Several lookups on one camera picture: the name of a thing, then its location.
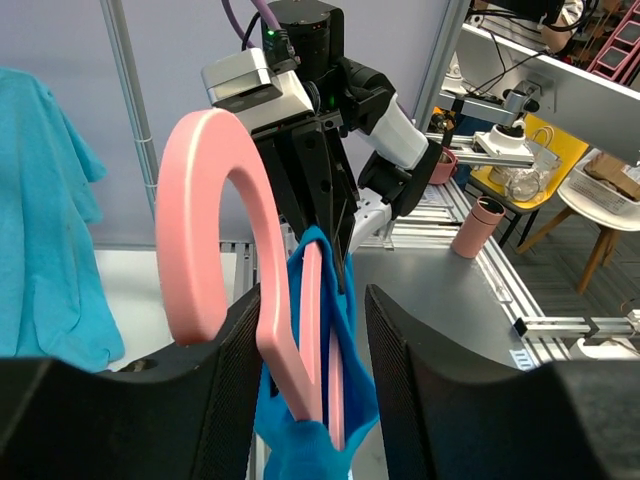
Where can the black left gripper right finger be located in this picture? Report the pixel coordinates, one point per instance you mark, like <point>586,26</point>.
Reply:
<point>447,412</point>

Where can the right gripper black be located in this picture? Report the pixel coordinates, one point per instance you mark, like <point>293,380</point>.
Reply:
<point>307,167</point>

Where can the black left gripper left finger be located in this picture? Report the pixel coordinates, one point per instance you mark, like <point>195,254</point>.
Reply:
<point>178,413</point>

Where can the dark blue t shirt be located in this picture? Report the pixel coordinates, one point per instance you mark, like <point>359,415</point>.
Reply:
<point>304,450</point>

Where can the pink plastic hanger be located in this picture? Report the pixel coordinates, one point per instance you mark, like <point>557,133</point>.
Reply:
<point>205,149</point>

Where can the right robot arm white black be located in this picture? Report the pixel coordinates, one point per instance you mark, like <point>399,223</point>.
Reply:
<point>391,160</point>

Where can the light teal t shirt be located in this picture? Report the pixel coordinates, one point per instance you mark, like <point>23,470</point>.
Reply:
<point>52,299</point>

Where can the pink bowl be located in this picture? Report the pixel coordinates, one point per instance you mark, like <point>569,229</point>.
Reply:
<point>445,168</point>

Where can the pink cylinder cup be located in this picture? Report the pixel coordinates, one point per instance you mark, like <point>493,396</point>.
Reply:
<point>478,226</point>

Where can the white chair wooden legs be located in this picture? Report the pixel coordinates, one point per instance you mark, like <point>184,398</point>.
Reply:
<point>579,200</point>

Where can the yellow chair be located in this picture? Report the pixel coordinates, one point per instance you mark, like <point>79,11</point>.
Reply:
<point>523,191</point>

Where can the white plastic basket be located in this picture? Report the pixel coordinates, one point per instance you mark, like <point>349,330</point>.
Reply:
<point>596,191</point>

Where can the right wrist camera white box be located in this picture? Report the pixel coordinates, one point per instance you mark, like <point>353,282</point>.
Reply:
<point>240,81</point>

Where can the grey metal frame post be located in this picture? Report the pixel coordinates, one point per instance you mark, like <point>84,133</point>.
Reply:
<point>136,169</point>

